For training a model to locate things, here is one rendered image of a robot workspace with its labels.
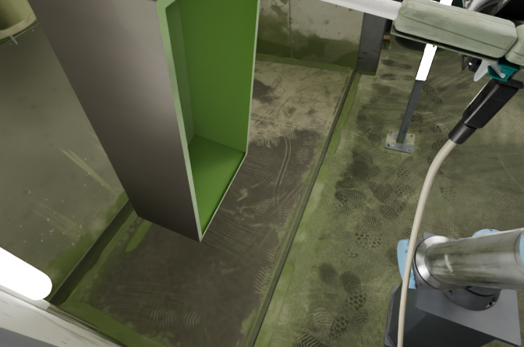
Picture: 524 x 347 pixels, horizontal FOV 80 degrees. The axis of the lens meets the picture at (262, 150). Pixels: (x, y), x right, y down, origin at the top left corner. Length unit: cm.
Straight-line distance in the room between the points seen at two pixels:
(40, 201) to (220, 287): 112
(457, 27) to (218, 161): 152
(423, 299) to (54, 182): 195
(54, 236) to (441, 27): 208
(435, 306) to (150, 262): 155
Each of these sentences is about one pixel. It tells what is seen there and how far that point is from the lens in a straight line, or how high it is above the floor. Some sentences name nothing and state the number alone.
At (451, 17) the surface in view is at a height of 164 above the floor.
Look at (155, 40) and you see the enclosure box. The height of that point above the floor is 155.
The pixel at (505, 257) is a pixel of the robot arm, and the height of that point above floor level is 128.
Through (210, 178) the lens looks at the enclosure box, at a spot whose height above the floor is 48.
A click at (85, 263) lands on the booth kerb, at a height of 12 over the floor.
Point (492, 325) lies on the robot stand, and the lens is 140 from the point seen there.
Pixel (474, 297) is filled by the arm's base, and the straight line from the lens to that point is 133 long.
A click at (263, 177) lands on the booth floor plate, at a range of 229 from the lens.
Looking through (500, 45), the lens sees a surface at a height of 161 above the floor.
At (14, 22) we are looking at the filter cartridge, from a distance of 194.
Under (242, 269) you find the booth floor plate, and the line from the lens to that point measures 198.
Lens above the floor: 187
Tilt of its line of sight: 48 degrees down
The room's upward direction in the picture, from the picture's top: 9 degrees counter-clockwise
